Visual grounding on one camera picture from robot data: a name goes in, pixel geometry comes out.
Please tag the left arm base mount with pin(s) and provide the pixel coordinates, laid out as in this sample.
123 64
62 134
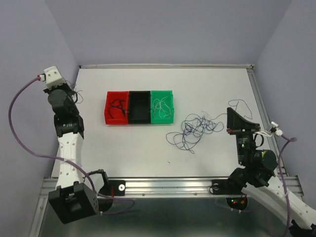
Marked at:
110 188

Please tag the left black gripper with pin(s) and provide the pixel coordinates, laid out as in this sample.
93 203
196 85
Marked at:
49 90

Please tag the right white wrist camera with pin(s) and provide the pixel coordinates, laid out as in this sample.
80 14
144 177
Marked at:
272 130

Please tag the black plastic bin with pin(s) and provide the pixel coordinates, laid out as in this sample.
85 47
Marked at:
139 107

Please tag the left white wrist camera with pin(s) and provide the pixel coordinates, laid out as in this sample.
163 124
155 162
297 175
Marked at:
52 77

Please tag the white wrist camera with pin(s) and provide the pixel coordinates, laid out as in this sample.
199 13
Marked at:
272 130
52 77

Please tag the aluminium back rail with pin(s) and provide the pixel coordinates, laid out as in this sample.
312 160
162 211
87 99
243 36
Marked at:
166 66

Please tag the aluminium rail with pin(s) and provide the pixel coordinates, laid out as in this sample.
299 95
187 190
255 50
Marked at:
166 66
262 110
166 187

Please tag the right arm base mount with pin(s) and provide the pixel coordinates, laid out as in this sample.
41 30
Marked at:
229 187

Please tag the green plastic bin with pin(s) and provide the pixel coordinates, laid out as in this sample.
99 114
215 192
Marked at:
162 107

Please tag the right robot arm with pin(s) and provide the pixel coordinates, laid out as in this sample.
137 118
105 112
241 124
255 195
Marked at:
260 176

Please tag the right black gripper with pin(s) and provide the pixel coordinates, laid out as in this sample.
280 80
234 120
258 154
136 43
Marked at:
235 122

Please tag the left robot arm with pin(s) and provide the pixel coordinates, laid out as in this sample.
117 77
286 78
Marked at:
72 199

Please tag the aluminium right side rail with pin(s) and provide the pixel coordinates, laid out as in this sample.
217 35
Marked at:
262 110

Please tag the aluminium front rail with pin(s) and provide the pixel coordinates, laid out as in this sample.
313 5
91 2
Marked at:
166 187

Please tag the red plastic bin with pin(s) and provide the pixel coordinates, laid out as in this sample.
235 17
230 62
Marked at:
116 108

